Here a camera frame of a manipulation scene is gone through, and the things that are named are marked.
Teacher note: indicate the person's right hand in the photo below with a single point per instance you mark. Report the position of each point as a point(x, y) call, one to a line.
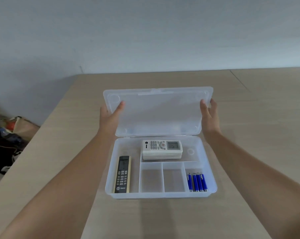
point(210, 121)

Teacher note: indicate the person's left hand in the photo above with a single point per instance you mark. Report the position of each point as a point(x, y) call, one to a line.
point(107, 124)

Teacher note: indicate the person's right thumb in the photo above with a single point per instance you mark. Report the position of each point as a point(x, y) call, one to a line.
point(204, 107)

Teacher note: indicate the person's left thumb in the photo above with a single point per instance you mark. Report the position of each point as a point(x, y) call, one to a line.
point(119, 108)

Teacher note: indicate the clear plastic box lid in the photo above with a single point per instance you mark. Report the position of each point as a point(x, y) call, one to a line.
point(157, 111)

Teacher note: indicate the person's right forearm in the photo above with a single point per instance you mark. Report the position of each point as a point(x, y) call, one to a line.
point(254, 181)

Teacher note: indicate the person's left forearm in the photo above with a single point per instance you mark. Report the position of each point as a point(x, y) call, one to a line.
point(63, 186)

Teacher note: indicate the white remote control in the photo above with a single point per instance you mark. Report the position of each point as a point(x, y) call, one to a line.
point(162, 146)

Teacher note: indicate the black and beige remote control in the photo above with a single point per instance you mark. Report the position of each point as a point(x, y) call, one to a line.
point(122, 175)

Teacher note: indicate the blue battery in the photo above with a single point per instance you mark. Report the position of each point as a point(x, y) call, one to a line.
point(189, 182)
point(200, 182)
point(204, 182)
point(195, 183)

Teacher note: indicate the clear plastic compartment box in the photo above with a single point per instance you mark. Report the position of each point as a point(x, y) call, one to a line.
point(152, 181)

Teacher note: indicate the brown paper bag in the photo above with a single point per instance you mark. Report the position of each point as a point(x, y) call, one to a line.
point(20, 128)

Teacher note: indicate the black bag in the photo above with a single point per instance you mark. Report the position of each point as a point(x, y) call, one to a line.
point(4, 151)

